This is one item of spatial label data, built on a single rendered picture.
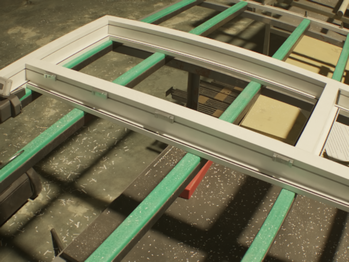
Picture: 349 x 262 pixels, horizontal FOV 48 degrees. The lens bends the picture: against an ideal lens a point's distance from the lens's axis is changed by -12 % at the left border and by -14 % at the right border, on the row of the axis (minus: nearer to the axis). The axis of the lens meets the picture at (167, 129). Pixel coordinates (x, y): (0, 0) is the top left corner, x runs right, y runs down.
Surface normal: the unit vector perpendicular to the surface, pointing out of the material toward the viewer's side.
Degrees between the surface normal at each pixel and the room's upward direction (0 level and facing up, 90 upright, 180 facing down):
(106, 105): 90
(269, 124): 0
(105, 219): 0
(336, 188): 90
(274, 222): 0
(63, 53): 90
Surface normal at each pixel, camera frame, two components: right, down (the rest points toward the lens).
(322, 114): 0.04, -0.83
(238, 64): -0.52, 0.47
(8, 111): 0.85, 0.32
